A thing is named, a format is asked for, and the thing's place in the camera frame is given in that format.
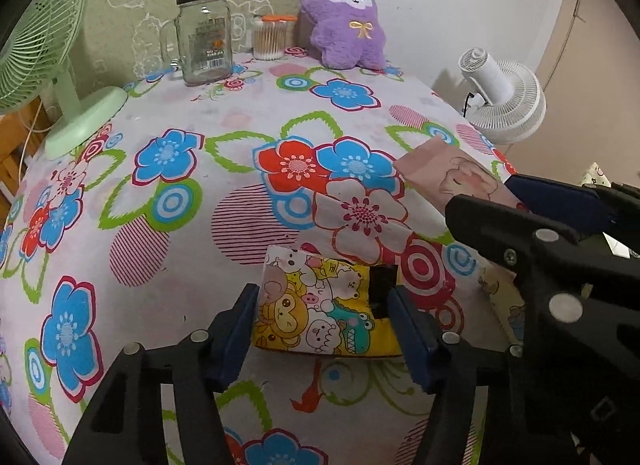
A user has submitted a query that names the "floral tablecloth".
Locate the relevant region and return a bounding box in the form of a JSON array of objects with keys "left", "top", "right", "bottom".
[{"left": 0, "top": 48, "right": 531, "bottom": 465}]

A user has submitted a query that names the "orange wooden chair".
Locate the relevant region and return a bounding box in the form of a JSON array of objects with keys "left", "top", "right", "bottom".
[{"left": 0, "top": 112, "right": 38, "bottom": 206}]

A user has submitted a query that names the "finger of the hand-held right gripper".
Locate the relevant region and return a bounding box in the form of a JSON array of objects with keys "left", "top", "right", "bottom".
[
  {"left": 444, "top": 193, "right": 583, "bottom": 288},
  {"left": 504, "top": 174, "right": 640, "bottom": 258}
]

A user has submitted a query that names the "pink cartoon fabric pouch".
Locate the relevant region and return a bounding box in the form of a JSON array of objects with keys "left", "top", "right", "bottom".
[{"left": 393, "top": 138, "right": 526, "bottom": 211}]

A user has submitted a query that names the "yellow cartoon fabric pouch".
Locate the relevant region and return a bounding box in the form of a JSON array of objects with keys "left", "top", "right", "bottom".
[{"left": 252, "top": 244, "right": 408, "bottom": 358}]

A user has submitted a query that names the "purple plush bunny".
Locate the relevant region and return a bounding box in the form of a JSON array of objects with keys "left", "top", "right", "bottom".
[{"left": 299, "top": 0, "right": 388, "bottom": 71}]

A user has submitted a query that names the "glass mug jar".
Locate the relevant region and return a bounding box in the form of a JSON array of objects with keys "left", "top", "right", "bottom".
[{"left": 160, "top": 0, "right": 234, "bottom": 87}]

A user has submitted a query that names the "beige door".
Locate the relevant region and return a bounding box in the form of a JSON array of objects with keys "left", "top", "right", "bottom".
[{"left": 530, "top": 0, "right": 640, "bottom": 196}]

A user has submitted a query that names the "green patterned board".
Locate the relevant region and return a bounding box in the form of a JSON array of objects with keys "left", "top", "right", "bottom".
[{"left": 75, "top": 0, "right": 310, "bottom": 86}]

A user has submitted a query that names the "green fan cord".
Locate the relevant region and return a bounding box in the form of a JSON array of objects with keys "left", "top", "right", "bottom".
[{"left": 15, "top": 100, "right": 46, "bottom": 181}]

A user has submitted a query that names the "green desk fan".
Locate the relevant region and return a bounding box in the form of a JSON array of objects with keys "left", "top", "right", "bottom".
[{"left": 0, "top": 0, "right": 129, "bottom": 161}]

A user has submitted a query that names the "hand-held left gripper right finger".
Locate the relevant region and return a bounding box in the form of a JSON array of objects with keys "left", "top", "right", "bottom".
[{"left": 385, "top": 286, "right": 526, "bottom": 465}]

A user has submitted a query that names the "white desk fan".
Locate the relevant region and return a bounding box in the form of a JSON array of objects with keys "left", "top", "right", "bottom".
[{"left": 459, "top": 46, "right": 547, "bottom": 146}]

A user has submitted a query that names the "beige cartoon pouch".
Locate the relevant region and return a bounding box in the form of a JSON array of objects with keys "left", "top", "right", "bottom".
[{"left": 477, "top": 265, "right": 528, "bottom": 346}]

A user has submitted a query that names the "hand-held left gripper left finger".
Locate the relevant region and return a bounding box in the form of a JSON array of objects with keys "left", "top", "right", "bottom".
[{"left": 62, "top": 283, "right": 261, "bottom": 465}]

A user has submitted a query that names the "cotton swab container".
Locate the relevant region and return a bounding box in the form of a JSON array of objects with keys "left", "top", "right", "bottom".
[{"left": 251, "top": 14, "right": 298, "bottom": 62}]

